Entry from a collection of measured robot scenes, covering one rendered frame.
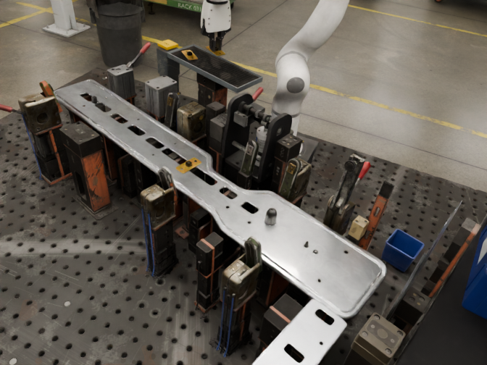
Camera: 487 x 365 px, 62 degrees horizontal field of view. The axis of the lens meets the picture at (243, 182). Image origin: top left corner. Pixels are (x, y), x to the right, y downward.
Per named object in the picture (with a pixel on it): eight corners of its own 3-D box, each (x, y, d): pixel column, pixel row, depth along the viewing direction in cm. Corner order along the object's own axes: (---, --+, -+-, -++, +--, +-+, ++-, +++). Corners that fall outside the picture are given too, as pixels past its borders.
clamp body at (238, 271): (206, 342, 118) (209, 269, 95) (233, 316, 125) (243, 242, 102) (228, 364, 114) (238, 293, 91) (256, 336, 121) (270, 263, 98)
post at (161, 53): (160, 137, 193) (154, 47, 164) (172, 131, 197) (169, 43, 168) (170, 143, 189) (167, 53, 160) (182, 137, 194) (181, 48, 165)
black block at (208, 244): (186, 305, 126) (185, 245, 107) (211, 285, 133) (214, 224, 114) (204, 322, 123) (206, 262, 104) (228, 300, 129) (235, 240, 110)
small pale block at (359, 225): (323, 298, 132) (352, 221, 109) (329, 291, 134) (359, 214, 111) (333, 304, 131) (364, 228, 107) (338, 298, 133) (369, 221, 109)
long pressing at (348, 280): (41, 96, 157) (40, 93, 156) (93, 79, 171) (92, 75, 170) (347, 326, 93) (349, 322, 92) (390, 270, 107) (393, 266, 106)
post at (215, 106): (204, 189, 167) (206, 104, 141) (212, 184, 170) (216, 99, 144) (212, 195, 165) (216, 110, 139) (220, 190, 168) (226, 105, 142)
